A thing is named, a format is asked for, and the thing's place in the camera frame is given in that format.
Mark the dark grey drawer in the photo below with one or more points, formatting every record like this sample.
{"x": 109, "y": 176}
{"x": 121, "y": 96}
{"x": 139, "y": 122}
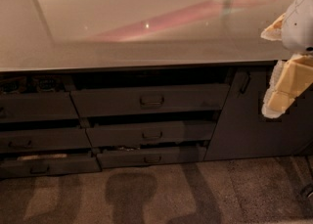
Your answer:
{"x": 146, "y": 157}
{"x": 150, "y": 133}
{"x": 48, "y": 166}
{"x": 43, "y": 140}
{"x": 157, "y": 99}
{"x": 36, "y": 107}

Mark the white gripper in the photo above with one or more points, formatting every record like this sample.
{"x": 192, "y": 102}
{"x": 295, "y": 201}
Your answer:
{"x": 299, "y": 25}

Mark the dark grey cabinet door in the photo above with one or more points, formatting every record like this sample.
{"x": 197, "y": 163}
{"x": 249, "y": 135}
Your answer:
{"x": 242, "y": 130}

